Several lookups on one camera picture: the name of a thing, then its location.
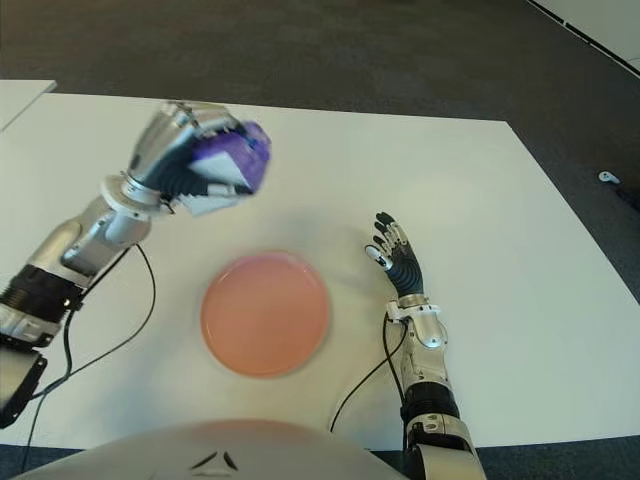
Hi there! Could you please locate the pink round plate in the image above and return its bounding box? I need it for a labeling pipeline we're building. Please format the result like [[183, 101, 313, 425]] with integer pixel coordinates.
[[200, 250, 331, 380]]

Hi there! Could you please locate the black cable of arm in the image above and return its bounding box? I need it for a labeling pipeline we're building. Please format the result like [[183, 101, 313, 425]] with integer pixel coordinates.
[[24, 242, 157, 474], [328, 314, 409, 432]]

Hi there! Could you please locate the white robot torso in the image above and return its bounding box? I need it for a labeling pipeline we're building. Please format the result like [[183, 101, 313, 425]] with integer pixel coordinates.
[[19, 418, 396, 480]]

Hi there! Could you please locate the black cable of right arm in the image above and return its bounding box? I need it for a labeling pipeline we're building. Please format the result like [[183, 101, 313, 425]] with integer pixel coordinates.
[[328, 314, 409, 432]]

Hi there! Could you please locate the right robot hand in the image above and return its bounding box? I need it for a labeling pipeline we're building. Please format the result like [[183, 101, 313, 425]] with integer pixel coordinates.
[[364, 211, 425, 297]]

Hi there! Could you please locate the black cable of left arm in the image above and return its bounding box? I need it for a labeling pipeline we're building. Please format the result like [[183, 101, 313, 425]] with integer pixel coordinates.
[[24, 242, 157, 474]]

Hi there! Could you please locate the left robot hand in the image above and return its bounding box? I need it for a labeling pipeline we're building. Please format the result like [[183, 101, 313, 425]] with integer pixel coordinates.
[[127, 99, 251, 199]]

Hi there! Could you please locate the purple tissue paper pack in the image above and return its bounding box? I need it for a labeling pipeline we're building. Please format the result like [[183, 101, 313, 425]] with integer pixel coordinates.
[[178, 120, 274, 217]]

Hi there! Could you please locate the white side table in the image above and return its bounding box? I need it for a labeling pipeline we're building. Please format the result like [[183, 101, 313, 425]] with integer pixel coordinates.
[[0, 79, 57, 132]]

